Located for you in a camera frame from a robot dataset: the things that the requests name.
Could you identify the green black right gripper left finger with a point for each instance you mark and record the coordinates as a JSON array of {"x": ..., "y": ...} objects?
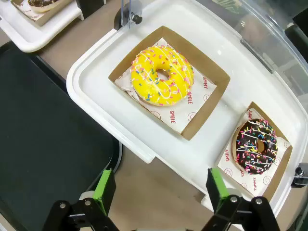
[{"x": 103, "y": 190}]

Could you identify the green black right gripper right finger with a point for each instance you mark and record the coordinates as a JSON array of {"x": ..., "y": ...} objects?
[{"x": 217, "y": 190}]

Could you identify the chocolate donut rainbow sprinkles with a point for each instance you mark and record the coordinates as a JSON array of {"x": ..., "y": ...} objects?
[{"x": 245, "y": 144}]

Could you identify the brown cardboard donut box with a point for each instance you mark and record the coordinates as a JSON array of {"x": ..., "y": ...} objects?
[
  {"x": 44, "y": 21},
  {"x": 207, "y": 107},
  {"x": 281, "y": 166}
]

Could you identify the black plastic serving tray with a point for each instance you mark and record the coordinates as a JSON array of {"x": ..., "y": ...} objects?
[{"x": 48, "y": 132}]

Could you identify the yellow sprinkled donut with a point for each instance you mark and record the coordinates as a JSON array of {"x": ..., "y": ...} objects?
[{"x": 144, "y": 84}]

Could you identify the chocolate glazed donut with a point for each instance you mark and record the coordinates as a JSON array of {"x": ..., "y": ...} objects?
[{"x": 41, "y": 6}]

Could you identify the white printed paper liner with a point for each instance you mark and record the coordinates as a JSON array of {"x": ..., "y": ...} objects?
[
  {"x": 183, "y": 115},
  {"x": 231, "y": 166},
  {"x": 26, "y": 12}
]

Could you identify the white display case base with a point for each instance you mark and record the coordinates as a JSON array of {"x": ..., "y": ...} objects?
[
  {"x": 31, "y": 38},
  {"x": 96, "y": 79}
]

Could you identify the clear display case lid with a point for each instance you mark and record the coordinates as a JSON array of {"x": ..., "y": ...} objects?
[{"x": 264, "y": 36}]

